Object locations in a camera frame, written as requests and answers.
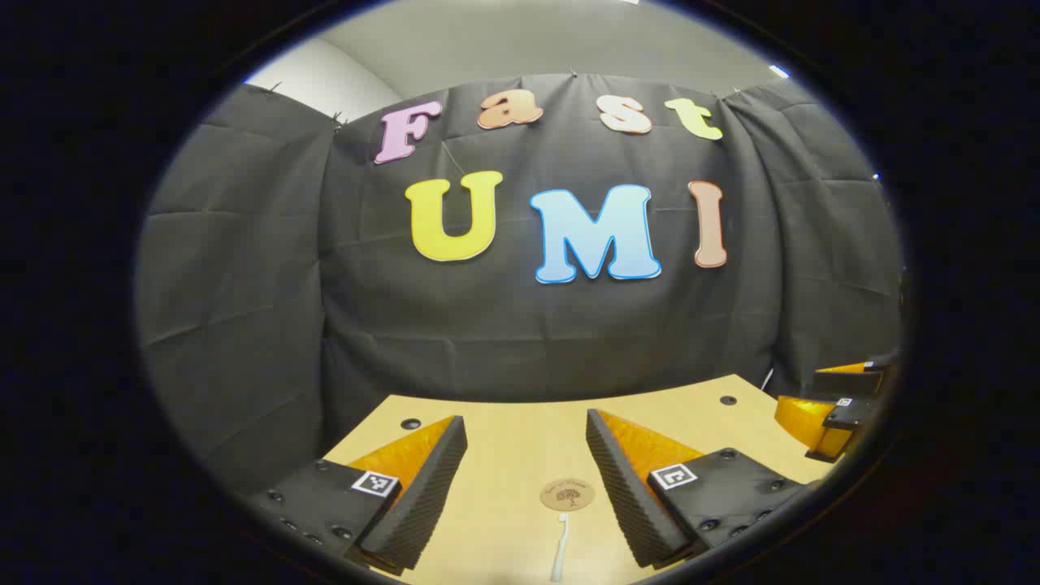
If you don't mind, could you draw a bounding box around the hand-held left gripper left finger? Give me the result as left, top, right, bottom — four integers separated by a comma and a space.
244, 416, 469, 578

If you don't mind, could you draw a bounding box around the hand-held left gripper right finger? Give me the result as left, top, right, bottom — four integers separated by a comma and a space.
585, 409, 817, 570

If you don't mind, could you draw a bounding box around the round wooden coaster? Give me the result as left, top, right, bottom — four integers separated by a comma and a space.
539, 478, 596, 513

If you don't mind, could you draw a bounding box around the white toothbrush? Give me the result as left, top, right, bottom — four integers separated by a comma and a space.
551, 512, 571, 583

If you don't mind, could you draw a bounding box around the wooden desktop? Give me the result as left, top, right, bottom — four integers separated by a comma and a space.
321, 374, 838, 585

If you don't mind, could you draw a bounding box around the black backdrop cloth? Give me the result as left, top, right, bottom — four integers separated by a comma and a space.
134, 73, 904, 496

